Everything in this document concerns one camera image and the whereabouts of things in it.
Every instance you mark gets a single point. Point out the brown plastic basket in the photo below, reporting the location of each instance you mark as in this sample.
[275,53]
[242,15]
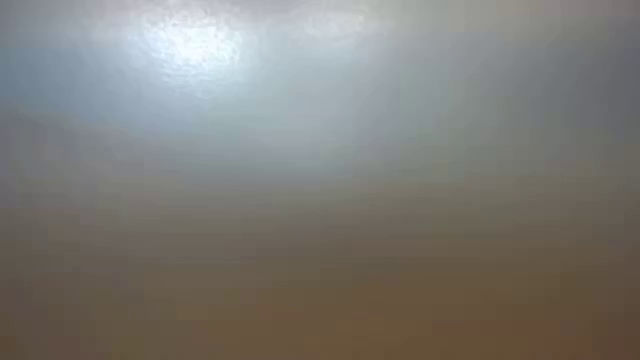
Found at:
[320,280]

